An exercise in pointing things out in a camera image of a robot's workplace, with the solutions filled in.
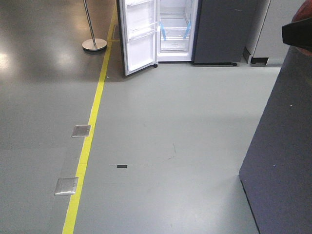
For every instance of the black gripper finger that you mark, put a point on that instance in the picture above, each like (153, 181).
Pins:
(290, 35)

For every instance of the red yellow apple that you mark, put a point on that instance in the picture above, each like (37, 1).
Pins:
(303, 19)

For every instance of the white fridge interior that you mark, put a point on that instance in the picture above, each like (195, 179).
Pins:
(179, 20)

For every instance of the open fridge door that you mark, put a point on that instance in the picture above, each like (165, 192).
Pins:
(138, 31)

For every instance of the clear crisper drawer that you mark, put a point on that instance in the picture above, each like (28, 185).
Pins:
(174, 45)

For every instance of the blue tape strip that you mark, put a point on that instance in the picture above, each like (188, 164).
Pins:
(162, 30)

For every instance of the dark grey island panel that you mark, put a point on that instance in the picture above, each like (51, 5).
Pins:
(276, 172)

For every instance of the steel sign stand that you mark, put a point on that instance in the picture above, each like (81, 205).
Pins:
(93, 44)

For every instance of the steel floor socket plate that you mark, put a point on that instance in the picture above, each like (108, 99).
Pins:
(66, 186)
(81, 131)

